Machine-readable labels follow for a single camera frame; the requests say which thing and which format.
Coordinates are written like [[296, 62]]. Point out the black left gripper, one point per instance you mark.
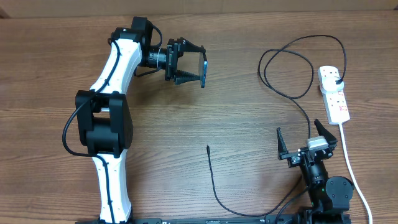
[[180, 76]]

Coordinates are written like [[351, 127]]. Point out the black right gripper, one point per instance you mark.
[[293, 158]]

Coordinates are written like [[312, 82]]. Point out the blue Galaxy smartphone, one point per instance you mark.
[[202, 69]]

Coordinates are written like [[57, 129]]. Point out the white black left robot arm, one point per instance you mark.
[[104, 121]]

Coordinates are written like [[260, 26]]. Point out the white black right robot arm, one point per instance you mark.
[[330, 196]]

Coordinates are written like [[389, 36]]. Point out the white charger plug adapter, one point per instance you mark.
[[330, 85]]

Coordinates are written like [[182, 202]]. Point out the white power strip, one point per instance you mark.
[[335, 103]]

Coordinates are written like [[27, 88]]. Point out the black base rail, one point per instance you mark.
[[211, 221]]

